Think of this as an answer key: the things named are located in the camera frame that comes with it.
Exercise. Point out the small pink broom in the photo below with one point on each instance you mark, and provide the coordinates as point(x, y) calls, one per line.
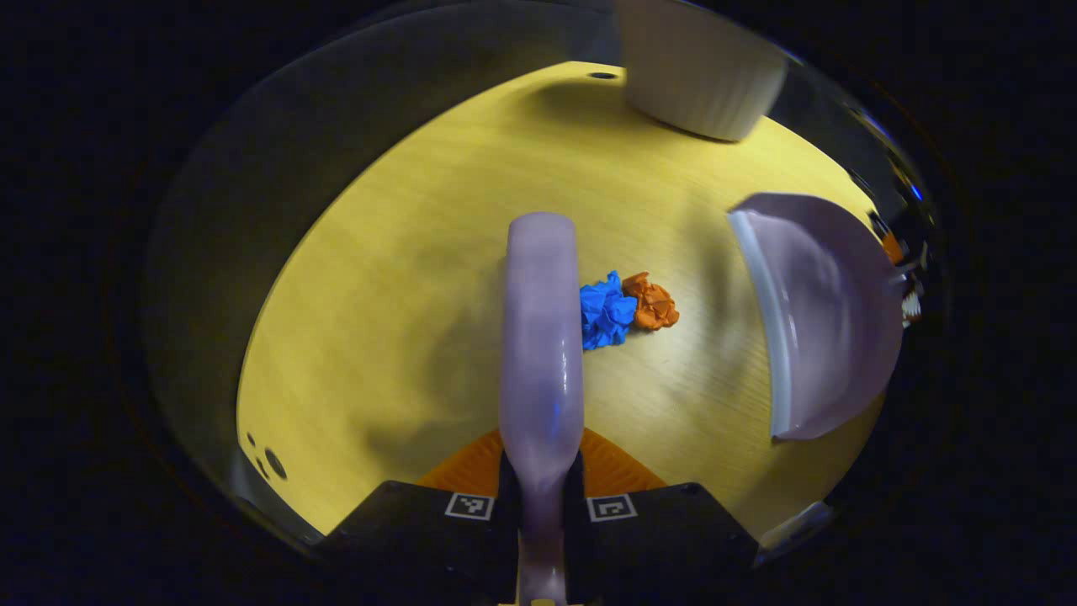
point(543, 337)

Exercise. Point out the blue paper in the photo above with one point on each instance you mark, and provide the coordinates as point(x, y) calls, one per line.
point(604, 311)

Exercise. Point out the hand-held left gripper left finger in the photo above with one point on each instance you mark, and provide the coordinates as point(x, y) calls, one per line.
point(421, 539)

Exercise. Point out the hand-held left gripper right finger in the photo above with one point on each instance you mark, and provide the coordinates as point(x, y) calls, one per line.
point(665, 539)

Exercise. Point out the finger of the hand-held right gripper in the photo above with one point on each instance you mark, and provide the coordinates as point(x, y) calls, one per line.
point(892, 248)

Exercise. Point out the white ribbed garbage bin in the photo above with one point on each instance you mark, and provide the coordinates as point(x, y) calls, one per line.
point(698, 67)

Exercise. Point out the orange paper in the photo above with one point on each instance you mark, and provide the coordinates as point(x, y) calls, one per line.
point(655, 305)

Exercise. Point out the pink dustpan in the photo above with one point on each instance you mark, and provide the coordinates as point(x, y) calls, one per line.
point(833, 311)

